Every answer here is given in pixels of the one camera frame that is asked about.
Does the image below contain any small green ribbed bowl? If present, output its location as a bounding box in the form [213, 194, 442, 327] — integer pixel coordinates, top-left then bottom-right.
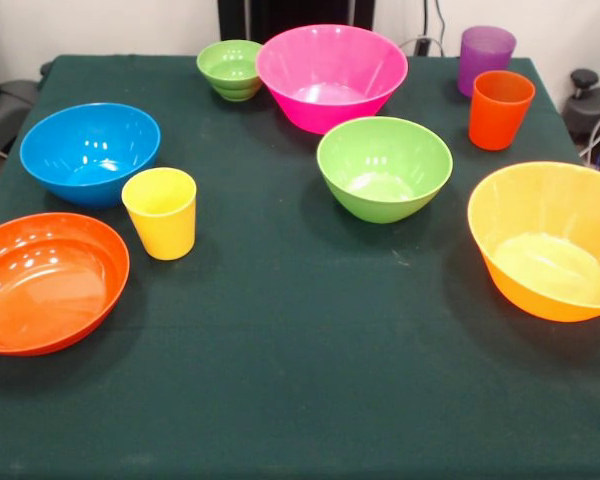
[196, 39, 264, 103]

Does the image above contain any dark green tablecloth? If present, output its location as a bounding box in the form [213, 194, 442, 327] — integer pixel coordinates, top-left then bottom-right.
[0, 53, 600, 480]

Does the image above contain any large green bowl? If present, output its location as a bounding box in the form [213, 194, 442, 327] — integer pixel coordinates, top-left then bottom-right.
[316, 116, 454, 225]

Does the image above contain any yellow cup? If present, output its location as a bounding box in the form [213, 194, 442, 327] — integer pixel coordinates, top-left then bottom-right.
[121, 167, 198, 262]

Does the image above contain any large pink bowl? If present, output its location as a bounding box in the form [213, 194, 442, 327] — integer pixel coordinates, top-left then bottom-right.
[254, 23, 410, 136]

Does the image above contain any blue bowl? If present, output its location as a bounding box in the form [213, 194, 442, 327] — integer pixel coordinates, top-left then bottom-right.
[19, 103, 162, 211]

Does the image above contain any large yellow-orange bowl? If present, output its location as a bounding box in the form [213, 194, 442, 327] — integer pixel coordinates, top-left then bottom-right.
[467, 160, 600, 324]

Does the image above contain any orange cup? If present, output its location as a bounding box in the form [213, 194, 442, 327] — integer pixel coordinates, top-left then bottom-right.
[468, 70, 537, 152]

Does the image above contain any wide shallow orange bowl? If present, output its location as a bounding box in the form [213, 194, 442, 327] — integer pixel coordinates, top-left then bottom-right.
[0, 212, 131, 358]

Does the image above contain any purple cup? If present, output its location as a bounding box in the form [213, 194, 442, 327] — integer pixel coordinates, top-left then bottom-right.
[456, 26, 518, 98]

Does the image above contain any black rounded base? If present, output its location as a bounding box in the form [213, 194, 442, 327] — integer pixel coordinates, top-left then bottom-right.
[562, 84, 600, 166]

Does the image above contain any dark grey chair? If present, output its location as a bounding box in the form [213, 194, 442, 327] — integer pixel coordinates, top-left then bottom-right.
[0, 78, 42, 156]

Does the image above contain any black clamp knob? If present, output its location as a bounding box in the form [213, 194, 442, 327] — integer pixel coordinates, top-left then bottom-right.
[569, 68, 600, 101]

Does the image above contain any black hanging cable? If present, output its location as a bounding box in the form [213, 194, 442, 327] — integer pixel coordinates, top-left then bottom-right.
[432, 0, 449, 57]

